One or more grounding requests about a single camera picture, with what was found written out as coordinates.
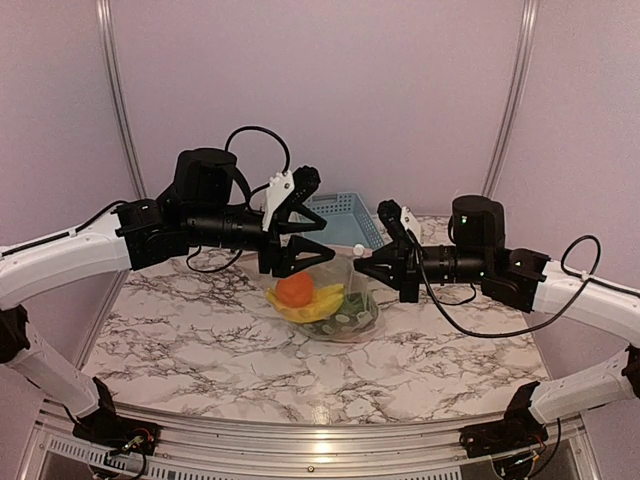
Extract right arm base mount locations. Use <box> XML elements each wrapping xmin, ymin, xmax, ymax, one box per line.
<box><xmin>459</xmin><ymin>381</ymin><xmax>549</xmax><ymax>458</ymax></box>

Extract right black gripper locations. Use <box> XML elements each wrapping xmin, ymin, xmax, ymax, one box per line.
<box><xmin>354</xmin><ymin>239</ymin><xmax>490</xmax><ymax>304</ymax></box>

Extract green fake vegetable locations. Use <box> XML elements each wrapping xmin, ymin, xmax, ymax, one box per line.
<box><xmin>302</xmin><ymin>293</ymin><xmax>379</xmax><ymax>341</ymax></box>

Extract orange fake fruit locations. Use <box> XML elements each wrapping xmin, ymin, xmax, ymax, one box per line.
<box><xmin>275</xmin><ymin>272</ymin><xmax>315</xmax><ymax>308</ymax></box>

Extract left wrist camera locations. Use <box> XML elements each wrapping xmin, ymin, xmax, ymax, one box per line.
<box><xmin>261</xmin><ymin>166</ymin><xmax>320</xmax><ymax>232</ymax></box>

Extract aluminium corner post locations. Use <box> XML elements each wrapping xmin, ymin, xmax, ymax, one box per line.
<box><xmin>482</xmin><ymin>0</ymin><xmax>540</xmax><ymax>198</ymax></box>
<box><xmin>95</xmin><ymin>0</ymin><xmax>148</xmax><ymax>199</ymax></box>

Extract aluminium front rail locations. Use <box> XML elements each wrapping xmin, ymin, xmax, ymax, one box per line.
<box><xmin>14</xmin><ymin>399</ymin><xmax>601</xmax><ymax>480</ymax></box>

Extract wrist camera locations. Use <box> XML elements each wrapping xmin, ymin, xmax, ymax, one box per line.
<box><xmin>377</xmin><ymin>200</ymin><xmax>421</xmax><ymax>246</ymax></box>
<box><xmin>261</xmin><ymin>166</ymin><xmax>320</xmax><ymax>232</ymax></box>

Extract clear zip top bag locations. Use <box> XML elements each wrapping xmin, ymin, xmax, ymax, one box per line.
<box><xmin>266</xmin><ymin>248</ymin><xmax>379</xmax><ymax>342</ymax></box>

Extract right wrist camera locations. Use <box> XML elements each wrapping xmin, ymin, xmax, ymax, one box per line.
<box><xmin>377</xmin><ymin>200</ymin><xmax>421</xmax><ymax>246</ymax></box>

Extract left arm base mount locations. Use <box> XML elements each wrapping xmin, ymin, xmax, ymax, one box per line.
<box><xmin>72</xmin><ymin>377</ymin><xmax>160</xmax><ymax>456</ymax></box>

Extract yellow fake bananas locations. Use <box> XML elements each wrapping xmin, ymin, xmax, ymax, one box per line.
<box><xmin>266</xmin><ymin>284</ymin><xmax>345</xmax><ymax>324</ymax></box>

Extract light blue plastic basket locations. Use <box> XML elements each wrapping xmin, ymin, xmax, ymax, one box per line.
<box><xmin>304</xmin><ymin>192</ymin><xmax>384</xmax><ymax>250</ymax></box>

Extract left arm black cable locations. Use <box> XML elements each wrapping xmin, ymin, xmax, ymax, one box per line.
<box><xmin>187</xmin><ymin>125</ymin><xmax>292</xmax><ymax>274</ymax></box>

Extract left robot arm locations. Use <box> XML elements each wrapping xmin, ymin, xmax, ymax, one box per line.
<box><xmin>1</xmin><ymin>148</ymin><xmax>335</xmax><ymax>445</ymax></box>

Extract left aluminium corner post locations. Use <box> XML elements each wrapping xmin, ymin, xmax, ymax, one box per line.
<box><xmin>95</xmin><ymin>0</ymin><xmax>148</xmax><ymax>199</ymax></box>

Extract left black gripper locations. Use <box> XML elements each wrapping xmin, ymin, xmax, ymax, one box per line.
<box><xmin>186</xmin><ymin>205</ymin><xmax>337</xmax><ymax>277</ymax></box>

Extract right aluminium corner post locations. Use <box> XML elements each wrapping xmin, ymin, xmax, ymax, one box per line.
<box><xmin>482</xmin><ymin>0</ymin><xmax>540</xmax><ymax>198</ymax></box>

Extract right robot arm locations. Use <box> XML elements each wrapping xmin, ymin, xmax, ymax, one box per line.
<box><xmin>354</xmin><ymin>195</ymin><xmax>639</xmax><ymax>448</ymax></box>

